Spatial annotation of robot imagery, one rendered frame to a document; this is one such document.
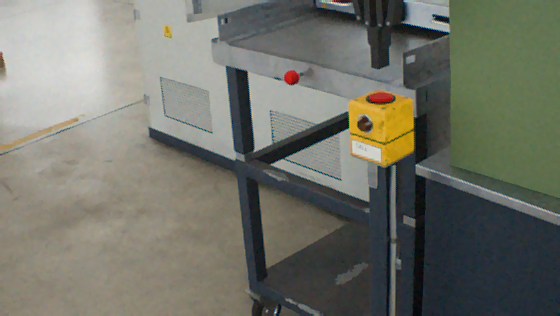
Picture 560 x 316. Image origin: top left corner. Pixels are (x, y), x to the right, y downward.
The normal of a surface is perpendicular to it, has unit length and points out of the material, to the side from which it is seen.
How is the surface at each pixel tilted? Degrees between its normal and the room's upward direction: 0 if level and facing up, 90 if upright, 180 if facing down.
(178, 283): 0
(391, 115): 90
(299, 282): 0
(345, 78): 90
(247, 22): 90
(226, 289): 0
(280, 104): 90
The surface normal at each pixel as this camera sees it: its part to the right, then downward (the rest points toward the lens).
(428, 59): 0.69, 0.25
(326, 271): -0.07, -0.91
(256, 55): -0.72, 0.33
